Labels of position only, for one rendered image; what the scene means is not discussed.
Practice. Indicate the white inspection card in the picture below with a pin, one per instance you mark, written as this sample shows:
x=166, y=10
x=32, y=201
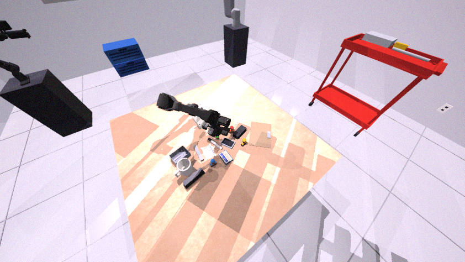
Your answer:
x=208, y=152

